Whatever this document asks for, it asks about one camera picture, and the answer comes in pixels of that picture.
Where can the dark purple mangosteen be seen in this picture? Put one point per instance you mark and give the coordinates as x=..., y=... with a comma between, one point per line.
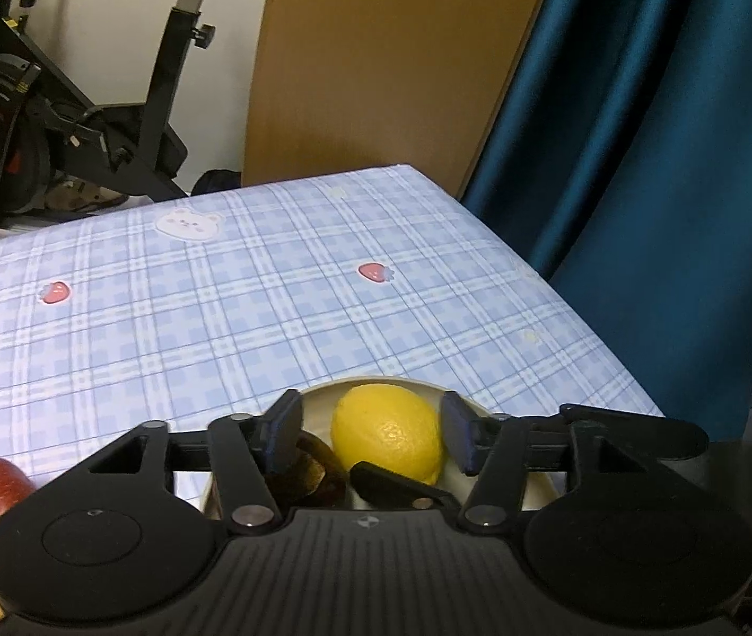
x=320, y=479

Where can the wooden board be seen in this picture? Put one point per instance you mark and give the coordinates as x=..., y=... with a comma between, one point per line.
x=342, y=85

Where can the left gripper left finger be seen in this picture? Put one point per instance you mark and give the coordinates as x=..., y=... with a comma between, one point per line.
x=243, y=451

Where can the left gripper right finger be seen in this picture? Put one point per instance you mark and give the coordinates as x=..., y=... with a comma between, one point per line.
x=494, y=452

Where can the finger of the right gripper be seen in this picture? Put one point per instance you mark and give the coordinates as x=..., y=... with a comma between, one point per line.
x=380, y=489
x=662, y=438

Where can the sandal on floor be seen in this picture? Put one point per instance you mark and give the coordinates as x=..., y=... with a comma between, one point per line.
x=73, y=195

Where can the yellow lemon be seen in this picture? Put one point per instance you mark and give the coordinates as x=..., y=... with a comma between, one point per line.
x=391, y=427

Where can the blue curtain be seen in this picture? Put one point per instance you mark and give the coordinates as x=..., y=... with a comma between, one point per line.
x=620, y=168

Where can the beige plate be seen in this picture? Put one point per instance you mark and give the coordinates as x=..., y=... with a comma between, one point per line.
x=318, y=406

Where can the black exercise bike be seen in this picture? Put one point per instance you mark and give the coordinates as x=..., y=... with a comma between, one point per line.
x=54, y=138

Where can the blue plaid tablecloth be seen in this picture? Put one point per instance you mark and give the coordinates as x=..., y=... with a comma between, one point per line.
x=190, y=310

